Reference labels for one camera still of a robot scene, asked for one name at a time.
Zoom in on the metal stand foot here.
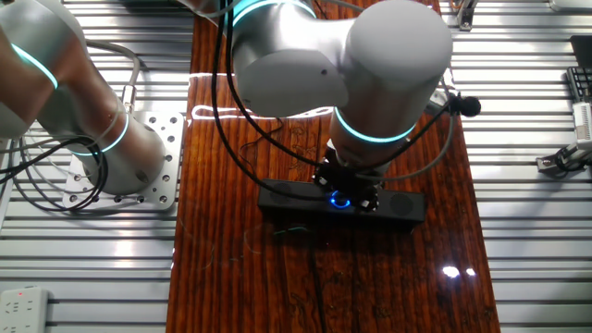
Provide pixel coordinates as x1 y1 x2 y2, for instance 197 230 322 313
455 0 480 32

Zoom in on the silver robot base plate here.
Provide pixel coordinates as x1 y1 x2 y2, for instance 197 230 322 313
62 110 186 213

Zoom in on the white power strip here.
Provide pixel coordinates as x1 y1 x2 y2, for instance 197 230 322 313
0 286 50 333

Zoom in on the grey conduit cable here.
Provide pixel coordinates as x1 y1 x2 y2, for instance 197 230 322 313
85 40 142 115

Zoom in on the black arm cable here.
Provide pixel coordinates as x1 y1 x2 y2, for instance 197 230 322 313
224 0 452 170
210 0 334 203

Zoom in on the silver finned camera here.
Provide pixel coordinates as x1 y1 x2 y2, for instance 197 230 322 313
572 101 592 142

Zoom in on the black keyboard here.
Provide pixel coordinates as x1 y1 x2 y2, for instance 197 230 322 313
566 67 592 104

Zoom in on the black soundbar speaker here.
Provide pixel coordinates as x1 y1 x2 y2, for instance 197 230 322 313
257 178 427 226

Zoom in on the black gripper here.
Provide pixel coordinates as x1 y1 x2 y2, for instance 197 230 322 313
312 152 385 213

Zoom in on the thin black speaker cable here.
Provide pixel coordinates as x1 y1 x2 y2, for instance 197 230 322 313
238 115 286 179

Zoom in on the black looped cable bundle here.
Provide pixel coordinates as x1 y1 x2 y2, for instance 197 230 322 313
0 136 110 213

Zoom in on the dark flat panel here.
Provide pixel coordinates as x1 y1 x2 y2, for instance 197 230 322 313
569 34 592 69

